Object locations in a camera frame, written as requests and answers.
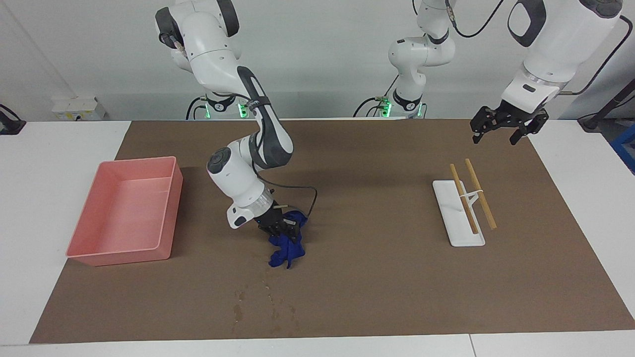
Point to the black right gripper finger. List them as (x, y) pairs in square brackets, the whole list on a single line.
[(277, 234), (294, 232)]

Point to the black clamp device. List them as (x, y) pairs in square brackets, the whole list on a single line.
[(10, 126)]

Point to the pink plastic bin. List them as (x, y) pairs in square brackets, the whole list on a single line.
[(124, 213)]

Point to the white rack with wooden rods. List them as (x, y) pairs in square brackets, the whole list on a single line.
[(464, 237)]

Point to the blue towel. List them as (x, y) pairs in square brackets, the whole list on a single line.
[(287, 250)]

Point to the brown table mat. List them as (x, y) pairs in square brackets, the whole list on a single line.
[(372, 277)]

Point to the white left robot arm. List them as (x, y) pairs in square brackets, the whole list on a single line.
[(560, 44)]

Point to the black stand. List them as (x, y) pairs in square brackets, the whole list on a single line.
[(595, 121)]

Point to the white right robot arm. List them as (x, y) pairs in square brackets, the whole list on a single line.
[(238, 178)]

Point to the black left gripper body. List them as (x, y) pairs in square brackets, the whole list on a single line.
[(516, 115)]

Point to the white wall socket box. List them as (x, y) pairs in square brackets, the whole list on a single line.
[(74, 108)]

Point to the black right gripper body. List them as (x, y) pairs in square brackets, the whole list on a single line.
[(274, 218)]

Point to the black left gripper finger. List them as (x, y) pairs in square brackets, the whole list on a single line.
[(536, 124), (483, 121)]

